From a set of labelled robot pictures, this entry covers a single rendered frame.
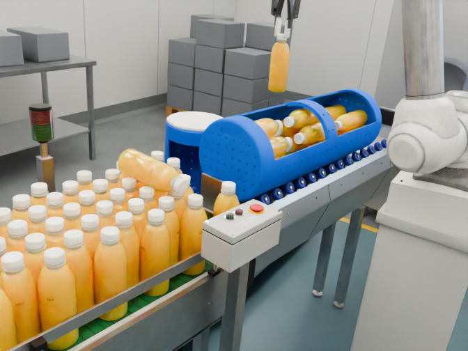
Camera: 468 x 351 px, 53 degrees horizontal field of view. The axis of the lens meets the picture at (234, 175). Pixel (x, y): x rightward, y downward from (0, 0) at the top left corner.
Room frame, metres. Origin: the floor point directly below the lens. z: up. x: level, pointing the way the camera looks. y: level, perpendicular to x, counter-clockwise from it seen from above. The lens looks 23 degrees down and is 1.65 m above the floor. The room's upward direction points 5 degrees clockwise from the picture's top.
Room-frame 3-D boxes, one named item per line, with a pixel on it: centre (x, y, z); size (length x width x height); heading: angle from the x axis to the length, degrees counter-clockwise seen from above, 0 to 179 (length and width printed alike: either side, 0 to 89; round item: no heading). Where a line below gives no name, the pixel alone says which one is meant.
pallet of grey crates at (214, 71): (5.58, 0.19, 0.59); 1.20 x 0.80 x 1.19; 59
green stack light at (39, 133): (1.32, 0.58, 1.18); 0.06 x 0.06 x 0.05
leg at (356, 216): (2.16, -0.65, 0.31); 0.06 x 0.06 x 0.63; 51
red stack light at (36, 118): (1.32, 0.58, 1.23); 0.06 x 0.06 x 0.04
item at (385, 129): (2.42, -0.78, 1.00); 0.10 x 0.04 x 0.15; 51
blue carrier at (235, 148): (1.78, -0.25, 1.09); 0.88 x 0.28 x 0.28; 141
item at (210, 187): (1.39, 0.06, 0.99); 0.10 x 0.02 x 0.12; 51
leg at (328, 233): (2.25, -0.54, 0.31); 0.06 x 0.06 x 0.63; 51
